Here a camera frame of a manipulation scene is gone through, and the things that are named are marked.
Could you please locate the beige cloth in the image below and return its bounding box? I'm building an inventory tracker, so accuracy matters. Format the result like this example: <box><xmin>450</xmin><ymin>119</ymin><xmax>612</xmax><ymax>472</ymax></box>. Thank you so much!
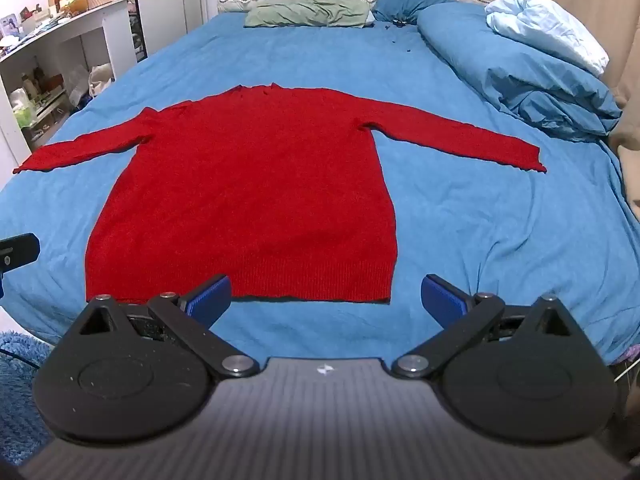
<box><xmin>609</xmin><ymin>107</ymin><xmax>640</xmax><ymax>213</ymax></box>

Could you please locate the beige curtain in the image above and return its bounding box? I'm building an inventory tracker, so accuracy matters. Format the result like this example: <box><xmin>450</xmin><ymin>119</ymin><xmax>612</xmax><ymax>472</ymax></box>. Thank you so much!
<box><xmin>500</xmin><ymin>0</ymin><xmax>640</xmax><ymax>106</ymax></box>

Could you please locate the cream cloth bag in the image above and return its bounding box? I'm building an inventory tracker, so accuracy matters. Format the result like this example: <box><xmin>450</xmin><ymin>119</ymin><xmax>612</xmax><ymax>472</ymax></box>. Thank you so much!
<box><xmin>89</xmin><ymin>64</ymin><xmax>115</xmax><ymax>98</ymax></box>

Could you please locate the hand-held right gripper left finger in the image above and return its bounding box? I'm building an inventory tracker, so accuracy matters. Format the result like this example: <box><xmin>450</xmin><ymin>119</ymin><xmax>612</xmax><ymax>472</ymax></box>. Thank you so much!
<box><xmin>76</xmin><ymin>274</ymin><xmax>261</xmax><ymax>380</ymax></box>

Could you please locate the white desk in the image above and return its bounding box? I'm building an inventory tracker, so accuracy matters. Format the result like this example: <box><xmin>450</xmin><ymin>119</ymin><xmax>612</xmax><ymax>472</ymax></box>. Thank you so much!
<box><xmin>0</xmin><ymin>0</ymin><xmax>138</xmax><ymax>166</ymax></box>

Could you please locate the red knit sweater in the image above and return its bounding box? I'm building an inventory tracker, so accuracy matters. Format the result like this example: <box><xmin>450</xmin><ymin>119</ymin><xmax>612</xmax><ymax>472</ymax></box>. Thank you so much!
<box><xmin>12</xmin><ymin>82</ymin><xmax>547</xmax><ymax>306</ymax></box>

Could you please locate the green folded cloth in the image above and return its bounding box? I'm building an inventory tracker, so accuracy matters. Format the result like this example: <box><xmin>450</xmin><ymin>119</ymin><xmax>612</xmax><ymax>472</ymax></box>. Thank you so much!
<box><xmin>244</xmin><ymin>0</ymin><xmax>371</xmax><ymax>28</ymax></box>

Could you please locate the long blue bolster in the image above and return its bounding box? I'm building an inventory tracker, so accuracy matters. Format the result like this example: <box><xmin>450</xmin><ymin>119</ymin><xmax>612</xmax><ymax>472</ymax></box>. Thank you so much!
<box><xmin>416</xmin><ymin>2</ymin><xmax>623</xmax><ymax>142</ymax></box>

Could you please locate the light blue blanket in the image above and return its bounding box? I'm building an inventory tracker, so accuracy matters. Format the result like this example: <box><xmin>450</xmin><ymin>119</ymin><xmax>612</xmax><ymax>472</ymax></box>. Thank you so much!
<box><xmin>485</xmin><ymin>0</ymin><xmax>610</xmax><ymax>77</ymax></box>

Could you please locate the blue shaggy rug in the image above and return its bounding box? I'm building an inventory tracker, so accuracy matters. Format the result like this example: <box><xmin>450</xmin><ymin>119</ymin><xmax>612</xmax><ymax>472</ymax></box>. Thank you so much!
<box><xmin>0</xmin><ymin>330</ymin><xmax>57</xmax><ymax>466</ymax></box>

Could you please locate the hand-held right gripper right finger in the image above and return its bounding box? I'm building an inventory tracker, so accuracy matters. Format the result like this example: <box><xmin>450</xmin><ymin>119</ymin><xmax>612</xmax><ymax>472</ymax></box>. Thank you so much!
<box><xmin>392</xmin><ymin>274</ymin><xmax>583</xmax><ymax>380</ymax></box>

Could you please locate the white wardrobe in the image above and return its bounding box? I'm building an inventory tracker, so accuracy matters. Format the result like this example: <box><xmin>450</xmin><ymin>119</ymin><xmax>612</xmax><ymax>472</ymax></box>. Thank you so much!
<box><xmin>132</xmin><ymin>0</ymin><xmax>206</xmax><ymax>56</ymax></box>

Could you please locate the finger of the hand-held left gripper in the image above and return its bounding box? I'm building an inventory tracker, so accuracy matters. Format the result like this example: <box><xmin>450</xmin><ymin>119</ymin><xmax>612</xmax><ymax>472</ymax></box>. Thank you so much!
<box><xmin>0</xmin><ymin>232</ymin><xmax>41</xmax><ymax>275</ymax></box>

